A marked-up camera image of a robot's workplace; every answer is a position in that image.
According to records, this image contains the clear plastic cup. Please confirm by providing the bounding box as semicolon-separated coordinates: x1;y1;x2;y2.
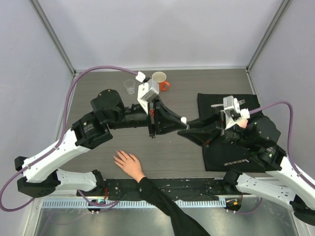
124;80;135;94

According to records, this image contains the pink plate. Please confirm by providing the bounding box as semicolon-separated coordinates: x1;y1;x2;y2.
238;119;248;128

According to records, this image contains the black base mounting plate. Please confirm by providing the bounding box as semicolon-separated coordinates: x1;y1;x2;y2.
76;177;254;197

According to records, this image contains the black cloth mat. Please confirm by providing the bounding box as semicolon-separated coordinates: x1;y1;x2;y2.
197;92;269;172

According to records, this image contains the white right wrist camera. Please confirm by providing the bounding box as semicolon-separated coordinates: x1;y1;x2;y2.
220;95;250;130

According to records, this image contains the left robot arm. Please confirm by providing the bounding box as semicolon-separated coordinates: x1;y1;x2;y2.
14;89;188;198

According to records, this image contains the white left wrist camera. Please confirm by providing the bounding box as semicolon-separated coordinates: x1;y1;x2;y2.
135;71;159;115

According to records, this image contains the silver table knife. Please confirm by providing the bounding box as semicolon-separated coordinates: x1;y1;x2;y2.
223;159;249;166

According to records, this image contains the slotted cable duct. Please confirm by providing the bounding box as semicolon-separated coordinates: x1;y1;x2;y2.
41;198;226;208

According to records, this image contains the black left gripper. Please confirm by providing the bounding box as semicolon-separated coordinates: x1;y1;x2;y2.
110;96;189;140

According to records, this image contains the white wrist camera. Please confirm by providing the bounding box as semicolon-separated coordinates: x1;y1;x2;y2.
135;71;159;115
220;95;250;130

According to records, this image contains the silver metal fork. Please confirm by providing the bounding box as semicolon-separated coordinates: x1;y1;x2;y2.
211;98;246;108

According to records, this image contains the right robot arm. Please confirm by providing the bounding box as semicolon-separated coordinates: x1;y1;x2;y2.
178;108;315;225

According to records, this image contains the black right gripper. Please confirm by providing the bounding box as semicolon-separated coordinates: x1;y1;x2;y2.
175;108;251;148

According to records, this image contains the black sleeved forearm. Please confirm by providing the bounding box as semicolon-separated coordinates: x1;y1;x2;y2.
138;177;209;236

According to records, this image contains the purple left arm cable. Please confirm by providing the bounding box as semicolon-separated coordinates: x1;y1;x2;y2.
0;65;141;212

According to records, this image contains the orange ceramic mug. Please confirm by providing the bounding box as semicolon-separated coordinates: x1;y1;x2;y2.
152;71;170;91

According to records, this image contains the person's bare hand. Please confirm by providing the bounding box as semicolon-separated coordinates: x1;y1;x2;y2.
114;150;145;183

